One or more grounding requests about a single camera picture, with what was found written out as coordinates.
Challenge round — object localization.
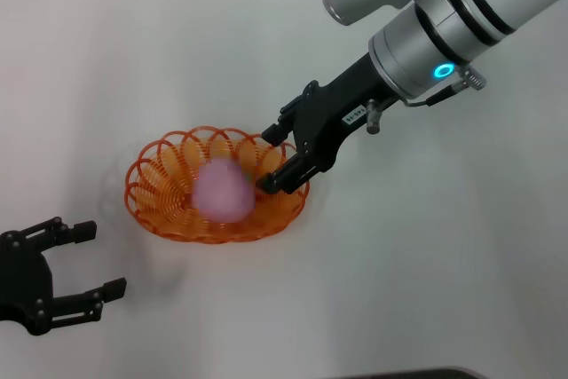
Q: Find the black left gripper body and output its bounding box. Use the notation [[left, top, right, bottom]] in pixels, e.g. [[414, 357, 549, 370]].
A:
[[0, 229, 55, 337]]

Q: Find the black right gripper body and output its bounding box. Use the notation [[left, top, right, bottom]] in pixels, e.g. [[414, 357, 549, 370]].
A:
[[289, 53, 401, 172]]

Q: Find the pink peach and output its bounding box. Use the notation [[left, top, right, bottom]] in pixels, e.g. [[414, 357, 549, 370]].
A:
[[191, 158, 257, 225]]

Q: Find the orange woven plastic basket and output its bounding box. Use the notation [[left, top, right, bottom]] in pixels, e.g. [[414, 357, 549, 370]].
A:
[[123, 126, 311, 245]]

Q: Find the silver metal cable connector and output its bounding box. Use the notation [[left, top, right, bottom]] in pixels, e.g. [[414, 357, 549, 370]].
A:
[[365, 99, 383, 135]]

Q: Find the grey right gripper cable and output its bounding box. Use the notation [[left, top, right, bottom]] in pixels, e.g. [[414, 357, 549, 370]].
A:
[[401, 65, 488, 110]]

